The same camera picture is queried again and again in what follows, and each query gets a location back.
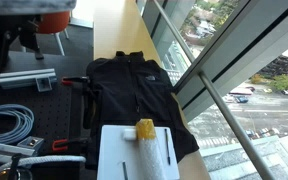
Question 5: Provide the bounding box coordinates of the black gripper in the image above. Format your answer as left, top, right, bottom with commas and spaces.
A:
0, 14, 41, 97

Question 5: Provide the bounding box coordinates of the black zip jacket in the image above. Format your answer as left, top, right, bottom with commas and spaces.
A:
82, 50, 200, 171

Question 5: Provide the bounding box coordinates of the black tripod leg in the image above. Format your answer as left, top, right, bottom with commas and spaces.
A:
18, 29, 45, 61

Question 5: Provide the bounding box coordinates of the orange chair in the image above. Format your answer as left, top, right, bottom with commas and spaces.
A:
37, 10, 72, 57

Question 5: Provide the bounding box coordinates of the round metal rim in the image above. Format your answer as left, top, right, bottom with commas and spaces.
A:
0, 166, 34, 180

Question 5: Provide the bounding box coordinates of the white plastic board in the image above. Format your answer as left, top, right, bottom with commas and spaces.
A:
96, 124, 181, 180

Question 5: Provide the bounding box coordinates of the small white block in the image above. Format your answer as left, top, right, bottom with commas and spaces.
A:
122, 127, 138, 141

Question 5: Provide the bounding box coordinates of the white roll with yellow end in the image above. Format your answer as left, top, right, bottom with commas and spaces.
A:
135, 118, 168, 180

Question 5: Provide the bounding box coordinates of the thin metal handrail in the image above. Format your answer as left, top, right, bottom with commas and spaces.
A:
152, 0, 197, 64

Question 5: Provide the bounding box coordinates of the thick metal handrail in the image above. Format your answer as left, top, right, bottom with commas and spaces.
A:
197, 71, 276, 180

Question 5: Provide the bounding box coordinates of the long aluminium extrusion rail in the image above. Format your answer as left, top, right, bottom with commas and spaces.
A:
0, 68, 58, 90

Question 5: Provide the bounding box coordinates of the grey corner bracket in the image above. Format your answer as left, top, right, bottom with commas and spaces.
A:
17, 135, 45, 150
35, 77, 54, 93

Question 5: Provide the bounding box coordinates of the light blue cable coil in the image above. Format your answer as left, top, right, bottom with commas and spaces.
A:
0, 96, 36, 145

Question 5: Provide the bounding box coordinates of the orange handled black clamp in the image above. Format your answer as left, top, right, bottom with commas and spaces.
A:
61, 75, 97, 131
51, 137, 89, 153

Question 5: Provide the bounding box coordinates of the short aluminium extrusion rail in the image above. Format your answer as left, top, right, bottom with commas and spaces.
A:
0, 139, 37, 164

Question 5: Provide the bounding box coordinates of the black strap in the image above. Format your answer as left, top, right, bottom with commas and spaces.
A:
8, 153, 24, 180

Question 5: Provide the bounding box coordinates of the white braided hose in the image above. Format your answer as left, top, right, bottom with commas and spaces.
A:
0, 154, 87, 180

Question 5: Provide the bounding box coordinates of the grey window frame beam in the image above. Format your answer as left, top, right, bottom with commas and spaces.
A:
173, 0, 288, 123

